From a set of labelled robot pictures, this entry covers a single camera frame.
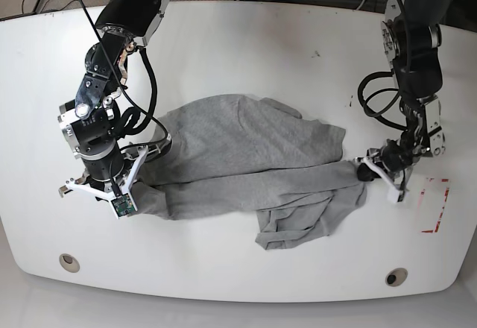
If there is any grey T-shirt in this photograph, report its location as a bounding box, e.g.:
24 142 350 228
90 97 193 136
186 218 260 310
132 95 366 250

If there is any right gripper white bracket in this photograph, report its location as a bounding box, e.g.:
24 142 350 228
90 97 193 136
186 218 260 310
58 134 171 200

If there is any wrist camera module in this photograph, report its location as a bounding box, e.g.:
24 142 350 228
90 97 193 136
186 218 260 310
110 193 137 218
387 186 407 204

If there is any left table cable grommet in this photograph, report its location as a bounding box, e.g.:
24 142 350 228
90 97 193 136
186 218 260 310
59 253 80 274

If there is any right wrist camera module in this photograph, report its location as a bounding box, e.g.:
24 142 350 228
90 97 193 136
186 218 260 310
110 193 137 218

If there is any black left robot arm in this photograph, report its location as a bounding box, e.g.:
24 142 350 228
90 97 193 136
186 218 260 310
357 0 452 203

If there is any right table cable grommet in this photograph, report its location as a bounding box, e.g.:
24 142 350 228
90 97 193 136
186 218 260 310
385 268 408 287

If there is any red tape rectangle marking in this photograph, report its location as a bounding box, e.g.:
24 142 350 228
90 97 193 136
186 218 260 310
417 178 451 233

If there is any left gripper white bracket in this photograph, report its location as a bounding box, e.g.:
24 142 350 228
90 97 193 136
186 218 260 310
354 139 420 189

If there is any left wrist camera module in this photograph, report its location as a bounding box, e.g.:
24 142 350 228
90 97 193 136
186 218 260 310
387 186 407 204

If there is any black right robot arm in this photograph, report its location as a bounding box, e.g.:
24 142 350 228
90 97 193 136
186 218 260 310
58 0 170 197

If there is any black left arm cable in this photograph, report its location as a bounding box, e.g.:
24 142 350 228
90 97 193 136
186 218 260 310
357 0 414 131

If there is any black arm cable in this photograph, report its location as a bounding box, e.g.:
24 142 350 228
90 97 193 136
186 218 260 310
357 0 414 131
63 0 172 146

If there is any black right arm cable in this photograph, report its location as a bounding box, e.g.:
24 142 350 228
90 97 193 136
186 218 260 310
63 0 172 146

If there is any table cable grommet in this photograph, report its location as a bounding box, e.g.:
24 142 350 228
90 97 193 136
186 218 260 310
59 253 80 274
385 268 408 287

